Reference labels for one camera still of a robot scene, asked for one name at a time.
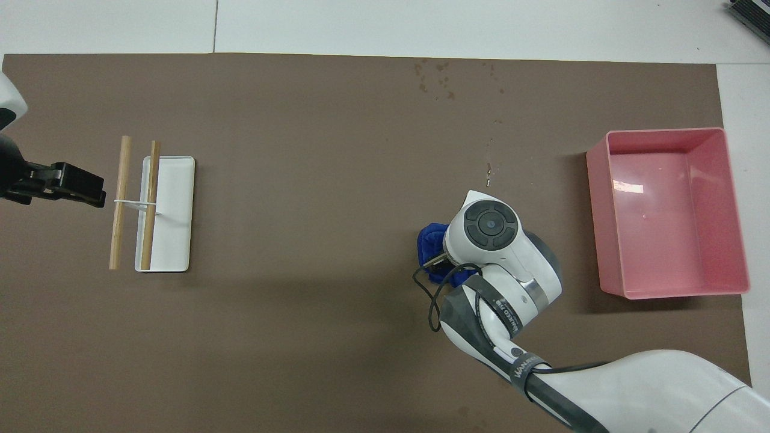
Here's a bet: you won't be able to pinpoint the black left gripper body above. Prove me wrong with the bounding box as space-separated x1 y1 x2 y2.
0 134 56 205

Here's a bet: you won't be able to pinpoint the blue microfibre towel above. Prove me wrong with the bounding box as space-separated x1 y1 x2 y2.
417 223 479 287

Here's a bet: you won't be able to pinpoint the white wooden towel rack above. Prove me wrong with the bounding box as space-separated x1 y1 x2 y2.
114 156 196 273

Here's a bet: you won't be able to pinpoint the long light wooden rod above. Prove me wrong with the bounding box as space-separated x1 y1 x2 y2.
109 135 132 270

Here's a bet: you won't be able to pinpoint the brown table mat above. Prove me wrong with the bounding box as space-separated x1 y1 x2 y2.
0 53 757 433

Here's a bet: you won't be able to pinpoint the pink plastic bin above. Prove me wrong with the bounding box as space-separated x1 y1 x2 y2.
587 127 751 300

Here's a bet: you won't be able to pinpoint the grey keyboard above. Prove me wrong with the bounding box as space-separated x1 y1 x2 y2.
725 0 770 31

